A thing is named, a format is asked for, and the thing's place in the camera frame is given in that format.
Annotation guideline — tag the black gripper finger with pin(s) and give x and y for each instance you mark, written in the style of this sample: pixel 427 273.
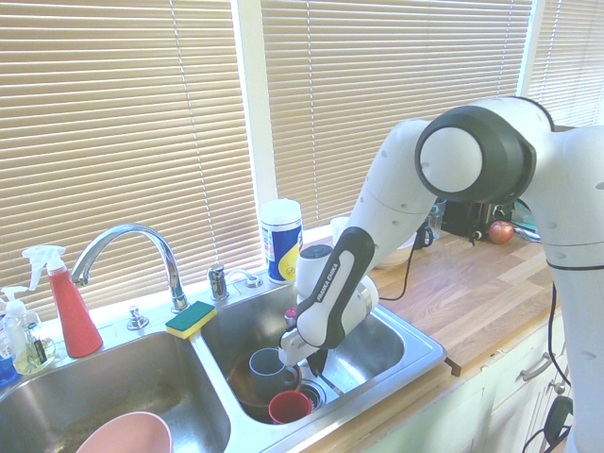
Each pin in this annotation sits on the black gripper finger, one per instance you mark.
pixel 318 363

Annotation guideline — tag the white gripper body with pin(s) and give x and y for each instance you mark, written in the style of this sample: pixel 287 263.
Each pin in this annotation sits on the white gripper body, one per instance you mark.
pixel 295 347

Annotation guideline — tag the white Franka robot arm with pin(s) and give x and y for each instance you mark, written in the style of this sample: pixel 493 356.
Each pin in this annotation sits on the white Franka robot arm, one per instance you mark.
pixel 472 156

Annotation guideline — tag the black sink drain strainer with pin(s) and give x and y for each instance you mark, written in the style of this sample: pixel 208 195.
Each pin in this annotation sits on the black sink drain strainer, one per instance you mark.
pixel 316 394

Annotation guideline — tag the stainless steel double sink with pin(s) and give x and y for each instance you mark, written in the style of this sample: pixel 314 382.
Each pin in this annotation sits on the stainless steel double sink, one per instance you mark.
pixel 141 373

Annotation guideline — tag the grey mug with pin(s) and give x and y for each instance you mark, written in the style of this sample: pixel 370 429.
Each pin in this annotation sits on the grey mug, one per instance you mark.
pixel 266 373

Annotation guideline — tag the red plastic cup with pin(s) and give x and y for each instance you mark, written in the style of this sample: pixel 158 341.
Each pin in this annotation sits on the red plastic cup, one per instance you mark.
pixel 288 408

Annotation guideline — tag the brown wooden bowl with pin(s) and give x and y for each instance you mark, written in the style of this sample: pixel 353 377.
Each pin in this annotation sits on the brown wooden bowl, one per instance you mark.
pixel 243 391

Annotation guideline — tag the Lysol wipes canister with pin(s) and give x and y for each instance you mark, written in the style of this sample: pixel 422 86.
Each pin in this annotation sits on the Lysol wipes canister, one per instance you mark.
pixel 280 245

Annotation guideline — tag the yellow and green sponge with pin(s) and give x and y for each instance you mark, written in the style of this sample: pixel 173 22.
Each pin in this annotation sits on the yellow and green sponge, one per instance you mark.
pixel 191 318

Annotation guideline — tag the chrome round knob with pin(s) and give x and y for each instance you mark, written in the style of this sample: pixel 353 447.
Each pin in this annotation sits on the chrome round knob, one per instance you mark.
pixel 137 320

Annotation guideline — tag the dark container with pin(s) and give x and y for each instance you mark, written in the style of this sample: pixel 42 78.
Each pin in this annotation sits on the dark container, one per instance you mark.
pixel 427 237

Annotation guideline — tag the chrome arched faucet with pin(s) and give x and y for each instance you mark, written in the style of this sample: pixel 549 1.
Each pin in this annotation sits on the chrome arched faucet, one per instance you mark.
pixel 160 245

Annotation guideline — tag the clear glass jar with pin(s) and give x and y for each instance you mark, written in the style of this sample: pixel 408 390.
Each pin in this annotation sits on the clear glass jar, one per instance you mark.
pixel 436 217

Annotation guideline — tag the pink plastic bowl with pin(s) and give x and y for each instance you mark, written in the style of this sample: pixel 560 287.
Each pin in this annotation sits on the pink plastic bowl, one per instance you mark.
pixel 127 434

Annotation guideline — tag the black kitchen appliance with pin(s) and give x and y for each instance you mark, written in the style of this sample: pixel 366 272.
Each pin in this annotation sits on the black kitchen appliance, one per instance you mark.
pixel 464 217

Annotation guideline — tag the red spray bottle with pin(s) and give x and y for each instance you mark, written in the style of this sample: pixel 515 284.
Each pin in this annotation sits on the red spray bottle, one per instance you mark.
pixel 75 321

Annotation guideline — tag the red apple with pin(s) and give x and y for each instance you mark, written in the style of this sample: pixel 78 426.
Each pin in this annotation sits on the red apple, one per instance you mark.
pixel 501 232

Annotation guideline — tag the teal paper sheets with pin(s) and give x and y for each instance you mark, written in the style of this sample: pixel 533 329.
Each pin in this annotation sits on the teal paper sheets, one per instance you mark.
pixel 526 224

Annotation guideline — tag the yellow liquid glass bottle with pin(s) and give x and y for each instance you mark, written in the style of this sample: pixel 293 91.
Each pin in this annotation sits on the yellow liquid glass bottle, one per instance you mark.
pixel 38 354

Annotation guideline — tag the wide wooden window blind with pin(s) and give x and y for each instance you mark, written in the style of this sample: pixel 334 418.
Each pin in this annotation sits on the wide wooden window blind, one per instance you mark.
pixel 118 141

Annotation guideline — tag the clear pump soap bottle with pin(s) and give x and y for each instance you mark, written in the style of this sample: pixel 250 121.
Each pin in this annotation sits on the clear pump soap bottle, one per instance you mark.
pixel 11 325

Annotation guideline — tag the narrow wooden window blind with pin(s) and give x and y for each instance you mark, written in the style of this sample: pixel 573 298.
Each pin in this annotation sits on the narrow wooden window blind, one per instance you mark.
pixel 571 56

